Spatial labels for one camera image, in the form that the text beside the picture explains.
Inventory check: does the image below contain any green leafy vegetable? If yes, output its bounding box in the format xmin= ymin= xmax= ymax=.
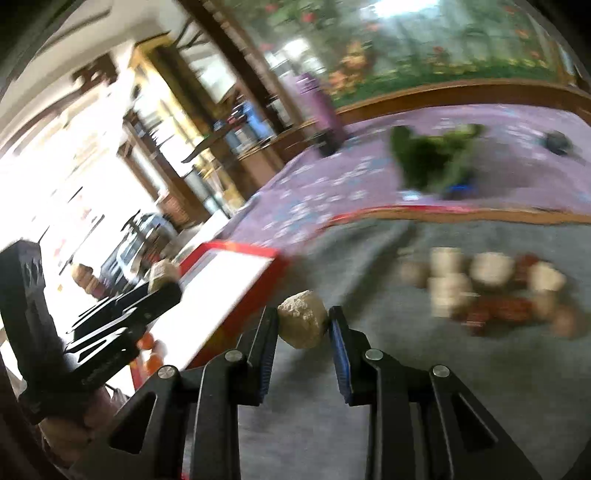
xmin=390 ymin=124 xmax=486 ymax=197

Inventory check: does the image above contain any round beige cane chunk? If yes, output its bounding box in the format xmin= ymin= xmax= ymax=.
xmin=277 ymin=290 xmax=329 ymax=349

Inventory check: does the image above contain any beige sugarcane chunk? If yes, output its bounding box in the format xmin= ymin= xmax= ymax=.
xmin=528 ymin=262 xmax=566 ymax=293

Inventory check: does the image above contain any flower mural glass panel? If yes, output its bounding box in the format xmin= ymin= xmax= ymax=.
xmin=224 ymin=0 xmax=575 ymax=106

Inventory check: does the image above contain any purple floral tablecloth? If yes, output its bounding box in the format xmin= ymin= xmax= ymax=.
xmin=219 ymin=105 xmax=590 ymax=249

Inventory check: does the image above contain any purple thermos bottle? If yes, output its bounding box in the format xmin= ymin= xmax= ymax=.
xmin=297 ymin=72 xmax=348 ymax=147

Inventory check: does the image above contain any red white shallow box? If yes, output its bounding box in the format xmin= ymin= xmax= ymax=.
xmin=150 ymin=240 xmax=288 ymax=370

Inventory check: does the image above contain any small orange tangerine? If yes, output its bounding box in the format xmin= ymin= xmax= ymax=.
xmin=136 ymin=332 xmax=155 ymax=363

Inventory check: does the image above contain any black car key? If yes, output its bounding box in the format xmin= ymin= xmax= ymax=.
xmin=542 ymin=131 xmax=573 ymax=156

